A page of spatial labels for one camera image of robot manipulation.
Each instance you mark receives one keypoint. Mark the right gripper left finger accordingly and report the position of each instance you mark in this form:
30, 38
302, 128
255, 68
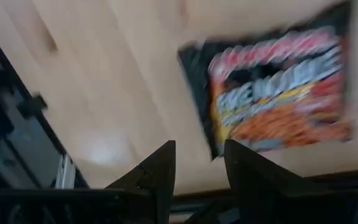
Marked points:
141, 199

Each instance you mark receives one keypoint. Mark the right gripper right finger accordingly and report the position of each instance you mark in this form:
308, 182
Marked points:
259, 193

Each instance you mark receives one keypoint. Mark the black fire noodle pack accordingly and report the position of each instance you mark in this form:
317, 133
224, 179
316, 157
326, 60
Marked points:
275, 93

